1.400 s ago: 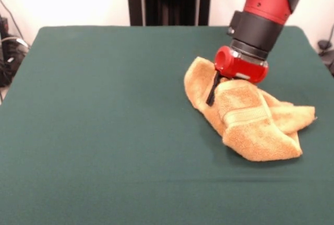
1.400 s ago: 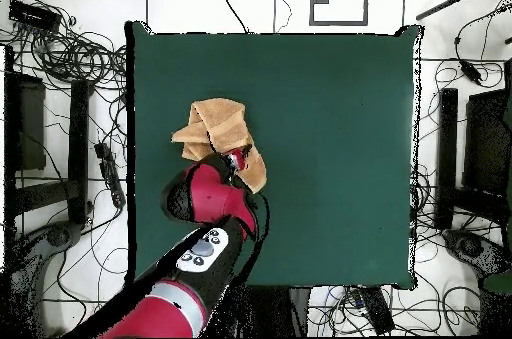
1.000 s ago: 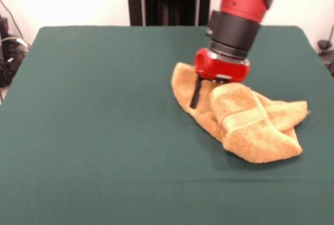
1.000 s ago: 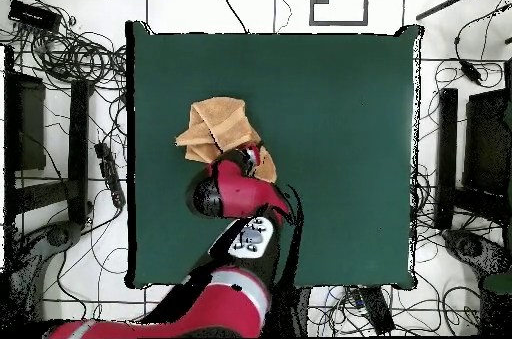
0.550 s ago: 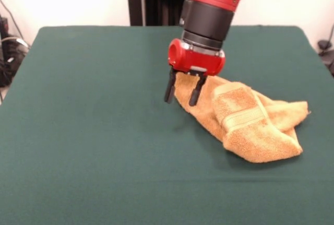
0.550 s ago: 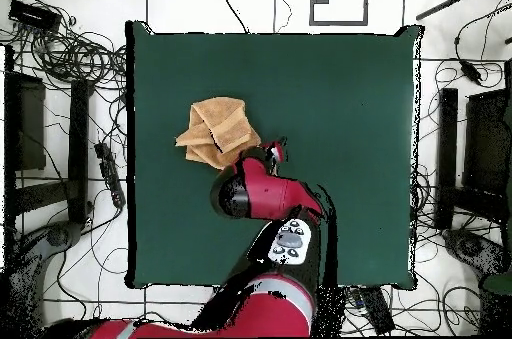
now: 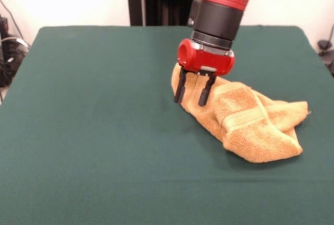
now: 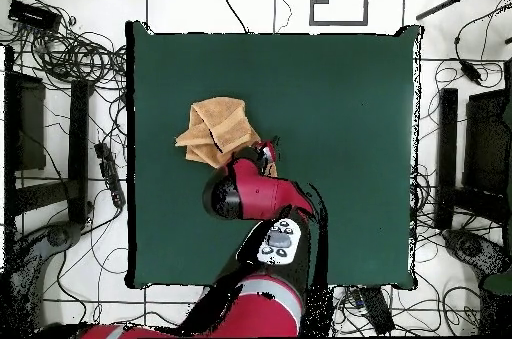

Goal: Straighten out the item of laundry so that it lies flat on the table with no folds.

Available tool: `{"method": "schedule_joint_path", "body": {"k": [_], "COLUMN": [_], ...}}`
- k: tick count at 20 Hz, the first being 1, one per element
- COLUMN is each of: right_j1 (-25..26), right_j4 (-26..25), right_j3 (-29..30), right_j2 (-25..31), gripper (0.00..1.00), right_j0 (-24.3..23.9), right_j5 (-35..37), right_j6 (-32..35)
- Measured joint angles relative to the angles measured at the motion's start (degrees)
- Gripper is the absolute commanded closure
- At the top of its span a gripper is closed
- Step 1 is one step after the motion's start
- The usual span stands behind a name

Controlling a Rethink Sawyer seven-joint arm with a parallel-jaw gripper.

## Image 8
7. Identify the tan terry towel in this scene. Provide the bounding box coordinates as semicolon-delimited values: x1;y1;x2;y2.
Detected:
174;96;279;178

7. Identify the black electronics box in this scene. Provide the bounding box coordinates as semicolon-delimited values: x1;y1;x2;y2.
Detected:
8;0;62;32

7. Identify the thick black floor cable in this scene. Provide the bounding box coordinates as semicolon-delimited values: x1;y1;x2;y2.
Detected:
210;0;250;34

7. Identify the black floor box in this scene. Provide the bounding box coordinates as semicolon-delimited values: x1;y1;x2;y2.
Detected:
351;286;395;336

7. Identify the tangled black cable pile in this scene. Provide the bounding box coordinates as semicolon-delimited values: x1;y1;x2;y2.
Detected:
11;0;127;90

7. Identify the black power adapter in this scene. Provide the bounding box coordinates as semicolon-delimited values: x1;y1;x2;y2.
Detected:
459;60;483;85

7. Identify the black power strip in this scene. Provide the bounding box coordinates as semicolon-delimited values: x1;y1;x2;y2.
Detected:
94;141;126;209

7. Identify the grey curved floor base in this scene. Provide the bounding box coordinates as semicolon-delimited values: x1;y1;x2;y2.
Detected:
0;220;85;338
441;228;512;296

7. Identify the dark green table cloth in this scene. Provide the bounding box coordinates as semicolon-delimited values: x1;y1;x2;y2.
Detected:
124;20;425;291

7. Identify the black metal stand frame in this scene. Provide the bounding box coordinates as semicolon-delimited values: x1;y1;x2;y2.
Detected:
435;58;512;232
3;44;95;228

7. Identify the thin black floor cable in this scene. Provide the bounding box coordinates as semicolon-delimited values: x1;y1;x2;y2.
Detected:
273;0;293;34

